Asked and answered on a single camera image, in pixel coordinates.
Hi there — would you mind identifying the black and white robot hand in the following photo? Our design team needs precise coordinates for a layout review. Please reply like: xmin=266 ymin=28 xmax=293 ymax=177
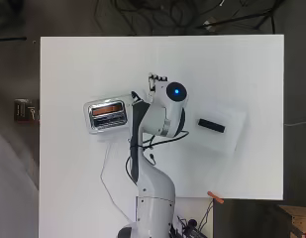
xmin=130 ymin=72 xmax=169 ymax=104

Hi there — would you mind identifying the steel toaster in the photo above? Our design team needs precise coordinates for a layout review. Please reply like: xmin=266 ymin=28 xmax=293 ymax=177
xmin=82 ymin=97 xmax=131 ymax=135

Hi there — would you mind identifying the black block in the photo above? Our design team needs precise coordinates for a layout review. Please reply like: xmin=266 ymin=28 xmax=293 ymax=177
xmin=197 ymin=118 xmax=226 ymax=134

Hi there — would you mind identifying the white flat stand box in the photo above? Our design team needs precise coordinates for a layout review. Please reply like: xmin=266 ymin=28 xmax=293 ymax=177
xmin=182 ymin=97 xmax=248 ymax=157

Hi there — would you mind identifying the small brown floor box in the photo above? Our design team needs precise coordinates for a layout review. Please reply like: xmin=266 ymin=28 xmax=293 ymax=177
xmin=202 ymin=17 xmax=220 ymax=33

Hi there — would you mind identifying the black tripod stand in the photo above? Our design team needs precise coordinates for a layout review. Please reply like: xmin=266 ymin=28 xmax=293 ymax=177
xmin=195 ymin=0 xmax=286 ymax=35

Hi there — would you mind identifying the dark printed box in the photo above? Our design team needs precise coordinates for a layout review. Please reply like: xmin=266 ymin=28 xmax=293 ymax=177
xmin=13 ymin=98 xmax=41 ymax=124

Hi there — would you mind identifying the black floor rod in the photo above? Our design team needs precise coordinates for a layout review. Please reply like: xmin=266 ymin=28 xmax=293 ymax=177
xmin=0 ymin=36 xmax=28 ymax=43

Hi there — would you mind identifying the wooden crate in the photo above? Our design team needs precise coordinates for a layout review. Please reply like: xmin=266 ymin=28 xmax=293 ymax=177
xmin=277 ymin=204 xmax=306 ymax=238

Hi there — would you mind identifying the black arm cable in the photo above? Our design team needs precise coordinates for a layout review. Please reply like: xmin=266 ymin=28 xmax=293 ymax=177
xmin=125 ymin=129 xmax=190 ymax=182

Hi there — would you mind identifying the black floor cable tangle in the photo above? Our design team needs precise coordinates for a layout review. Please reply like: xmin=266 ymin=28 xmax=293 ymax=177
xmin=94 ymin=0 xmax=201 ymax=37

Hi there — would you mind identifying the white toaster cord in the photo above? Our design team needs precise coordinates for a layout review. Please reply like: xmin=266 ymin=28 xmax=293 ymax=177
xmin=99 ymin=142 xmax=134 ymax=223

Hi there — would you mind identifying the black cable hub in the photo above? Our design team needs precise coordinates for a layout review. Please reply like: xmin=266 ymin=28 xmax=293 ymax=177
xmin=175 ymin=216 xmax=208 ymax=238

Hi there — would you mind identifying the thin white floor cable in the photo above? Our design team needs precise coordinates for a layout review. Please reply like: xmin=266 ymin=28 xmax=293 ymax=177
xmin=284 ymin=120 xmax=306 ymax=127

